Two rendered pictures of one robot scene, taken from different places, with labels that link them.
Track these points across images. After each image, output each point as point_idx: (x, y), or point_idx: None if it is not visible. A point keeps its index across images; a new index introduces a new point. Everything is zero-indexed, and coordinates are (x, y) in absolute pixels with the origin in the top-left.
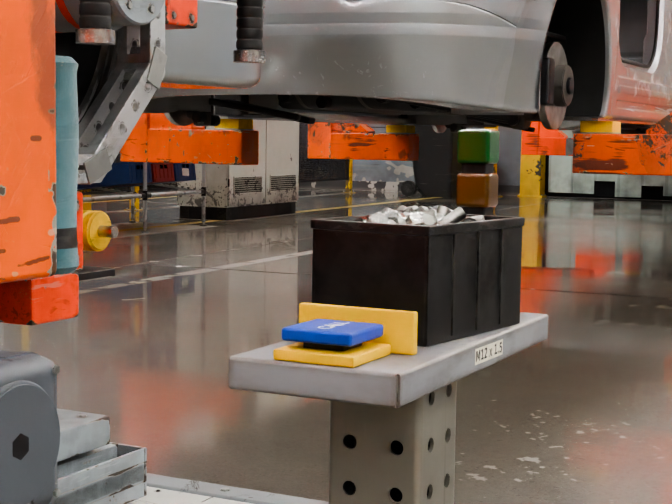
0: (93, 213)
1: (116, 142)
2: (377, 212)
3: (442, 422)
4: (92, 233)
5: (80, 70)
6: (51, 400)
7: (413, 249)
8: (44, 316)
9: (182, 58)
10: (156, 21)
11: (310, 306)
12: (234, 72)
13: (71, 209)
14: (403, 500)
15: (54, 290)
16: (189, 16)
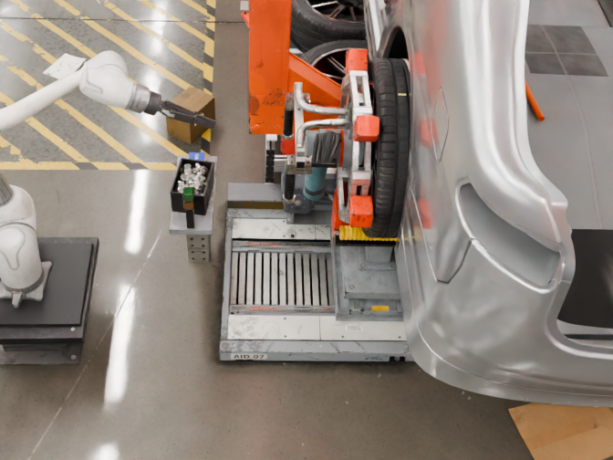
0: (341, 225)
1: (341, 216)
2: (197, 162)
3: None
4: (339, 229)
5: None
6: (282, 189)
7: (185, 162)
8: (331, 222)
9: (400, 278)
10: (348, 203)
11: None
12: (405, 326)
13: (305, 181)
14: None
15: (332, 221)
16: (349, 218)
